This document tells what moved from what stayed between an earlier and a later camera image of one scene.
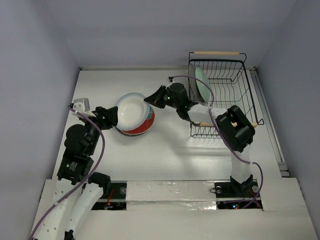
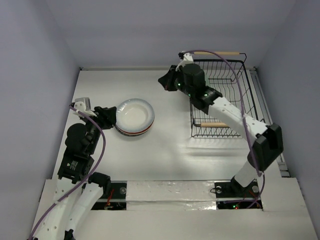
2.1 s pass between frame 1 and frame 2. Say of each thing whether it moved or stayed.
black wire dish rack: stayed
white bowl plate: moved
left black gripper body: stayed
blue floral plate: stayed
